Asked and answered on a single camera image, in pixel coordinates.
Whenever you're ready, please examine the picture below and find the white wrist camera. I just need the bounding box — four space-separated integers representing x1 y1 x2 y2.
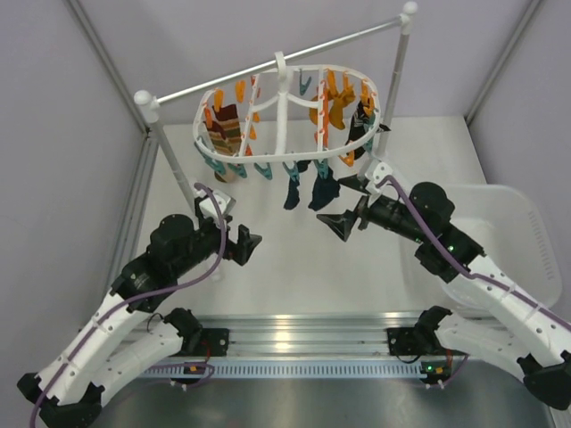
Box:
357 159 393 195
193 182 236 221

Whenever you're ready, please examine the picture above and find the black white patterned sock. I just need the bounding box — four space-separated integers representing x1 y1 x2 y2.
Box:
347 102 373 142

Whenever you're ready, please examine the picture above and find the teal clothes peg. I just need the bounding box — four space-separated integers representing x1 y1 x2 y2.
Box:
313 159 335 182
282 160 300 184
298 69 312 96
194 141 226 177

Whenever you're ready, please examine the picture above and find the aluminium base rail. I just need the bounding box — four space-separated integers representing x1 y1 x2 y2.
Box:
199 312 419 359

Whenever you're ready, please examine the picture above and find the white plastic basket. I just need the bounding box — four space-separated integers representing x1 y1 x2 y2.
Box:
444 185 563 308

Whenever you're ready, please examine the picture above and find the white round sock hanger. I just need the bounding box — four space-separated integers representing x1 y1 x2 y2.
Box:
193 52 390 168

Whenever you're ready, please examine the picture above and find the slotted grey cable duct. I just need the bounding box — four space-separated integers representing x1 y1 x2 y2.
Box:
142 360 525 381

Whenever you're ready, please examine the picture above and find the white metal drying rack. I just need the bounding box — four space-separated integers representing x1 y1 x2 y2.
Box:
133 0 420 282

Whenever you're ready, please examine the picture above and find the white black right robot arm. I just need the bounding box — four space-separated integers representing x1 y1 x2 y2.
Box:
317 175 570 410

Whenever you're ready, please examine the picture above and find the teal left clothes peg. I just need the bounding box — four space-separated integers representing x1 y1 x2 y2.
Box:
194 141 226 177

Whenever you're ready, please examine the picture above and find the maroon striped sock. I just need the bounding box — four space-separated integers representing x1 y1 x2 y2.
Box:
207 103 242 156

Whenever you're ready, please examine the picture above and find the mustard yellow sock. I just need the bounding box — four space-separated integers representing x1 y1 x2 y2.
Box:
327 85 356 130

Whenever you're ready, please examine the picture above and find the orange front clothes peg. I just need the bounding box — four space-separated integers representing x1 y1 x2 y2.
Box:
338 150 359 167

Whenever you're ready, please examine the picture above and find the teal right clothes peg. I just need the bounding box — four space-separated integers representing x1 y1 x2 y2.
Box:
313 159 335 182

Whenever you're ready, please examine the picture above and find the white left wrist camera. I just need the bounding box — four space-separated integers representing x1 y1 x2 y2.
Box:
193 182 236 221

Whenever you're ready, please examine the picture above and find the teal front clothes peg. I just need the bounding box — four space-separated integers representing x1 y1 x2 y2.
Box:
282 160 300 184

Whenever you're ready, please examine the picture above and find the orange inner peg row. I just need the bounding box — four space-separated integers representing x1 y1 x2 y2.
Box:
315 79 329 152

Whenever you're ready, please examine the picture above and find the dark navy sock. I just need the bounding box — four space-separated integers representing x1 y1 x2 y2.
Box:
283 160 310 210
308 175 340 211

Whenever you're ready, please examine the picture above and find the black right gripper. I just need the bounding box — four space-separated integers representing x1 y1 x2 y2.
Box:
318 172 428 243

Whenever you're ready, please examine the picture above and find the teal back clothes peg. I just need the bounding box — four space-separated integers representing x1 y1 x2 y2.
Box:
298 69 312 96

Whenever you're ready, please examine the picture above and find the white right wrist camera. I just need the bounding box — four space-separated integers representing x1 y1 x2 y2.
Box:
357 159 393 195

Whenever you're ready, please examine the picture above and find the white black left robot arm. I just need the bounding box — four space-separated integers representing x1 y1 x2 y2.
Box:
17 214 262 427

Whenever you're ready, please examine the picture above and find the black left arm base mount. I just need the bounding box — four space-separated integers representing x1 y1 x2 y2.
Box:
163 308 229 359

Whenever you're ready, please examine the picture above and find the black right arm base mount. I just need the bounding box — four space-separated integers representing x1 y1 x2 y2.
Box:
386 306 452 359

